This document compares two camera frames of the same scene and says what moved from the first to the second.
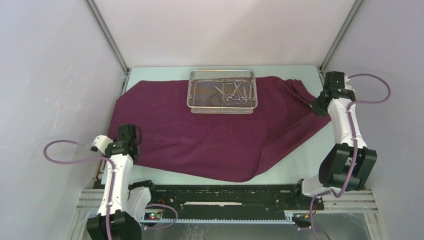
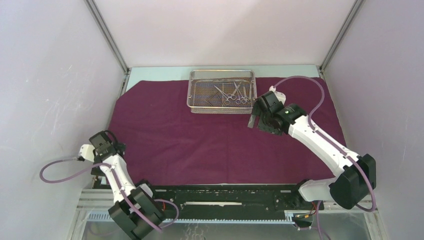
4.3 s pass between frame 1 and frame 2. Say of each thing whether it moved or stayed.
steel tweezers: stayed
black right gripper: moved
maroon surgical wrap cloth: moved
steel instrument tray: stayed
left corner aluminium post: stayed
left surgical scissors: stayed
